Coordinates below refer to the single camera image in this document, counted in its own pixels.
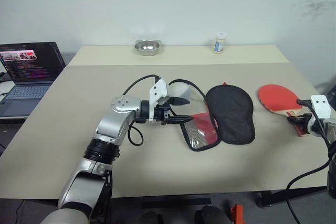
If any black paddle case red lining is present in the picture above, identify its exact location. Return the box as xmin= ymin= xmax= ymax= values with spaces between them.
xmin=167 ymin=79 xmax=256 ymax=153

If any red table tennis paddle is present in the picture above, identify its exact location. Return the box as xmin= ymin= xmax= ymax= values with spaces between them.
xmin=257 ymin=84 xmax=310 ymax=137

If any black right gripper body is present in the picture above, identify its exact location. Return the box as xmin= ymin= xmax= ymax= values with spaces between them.
xmin=298 ymin=113 xmax=313 ymax=134

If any small steel bowl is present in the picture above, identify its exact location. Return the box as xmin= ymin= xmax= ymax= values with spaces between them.
xmin=134 ymin=39 xmax=163 ymax=57

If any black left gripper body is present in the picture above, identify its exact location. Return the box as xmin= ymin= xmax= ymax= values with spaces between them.
xmin=153 ymin=97 xmax=175 ymax=126

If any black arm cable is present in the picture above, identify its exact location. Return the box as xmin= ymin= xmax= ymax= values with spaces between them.
xmin=285 ymin=98 xmax=336 ymax=224
xmin=122 ymin=74 xmax=161 ymax=147

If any black table frame crossbar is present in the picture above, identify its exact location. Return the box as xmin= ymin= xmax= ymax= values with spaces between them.
xmin=141 ymin=194 xmax=211 ymax=210

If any orange plastic clamp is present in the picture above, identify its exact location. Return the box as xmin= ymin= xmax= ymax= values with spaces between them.
xmin=229 ymin=204 xmax=244 ymax=224

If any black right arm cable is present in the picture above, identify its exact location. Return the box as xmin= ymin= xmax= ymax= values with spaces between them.
xmin=285 ymin=98 xmax=336 ymax=224

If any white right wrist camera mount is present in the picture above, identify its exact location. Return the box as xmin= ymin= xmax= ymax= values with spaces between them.
xmin=310 ymin=94 xmax=332 ymax=120

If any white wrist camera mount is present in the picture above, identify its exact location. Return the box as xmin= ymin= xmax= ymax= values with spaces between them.
xmin=310 ymin=94 xmax=332 ymax=120
xmin=148 ymin=79 xmax=169 ymax=123

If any dark rounded shape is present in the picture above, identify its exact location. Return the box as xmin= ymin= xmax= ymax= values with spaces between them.
xmin=193 ymin=205 xmax=232 ymax=224

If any black table leg foot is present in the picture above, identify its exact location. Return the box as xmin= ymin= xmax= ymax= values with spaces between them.
xmin=255 ymin=185 xmax=329 ymax=208

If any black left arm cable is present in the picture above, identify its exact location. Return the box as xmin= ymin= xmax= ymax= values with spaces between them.
xmin=122 ymin=74 xmax=161 ymax=147

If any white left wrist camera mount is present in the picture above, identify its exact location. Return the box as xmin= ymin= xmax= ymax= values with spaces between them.
xmin=148 ymin=79 xmax=169 ymax=123

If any white pill bottle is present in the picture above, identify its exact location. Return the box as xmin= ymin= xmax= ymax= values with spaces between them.
xmin=212 ymin=31 xmax=227 ymax=54

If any open grey laptop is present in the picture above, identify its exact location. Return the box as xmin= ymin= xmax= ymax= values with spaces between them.
xmin=0 ymin=41 xmax=67 ymax=119

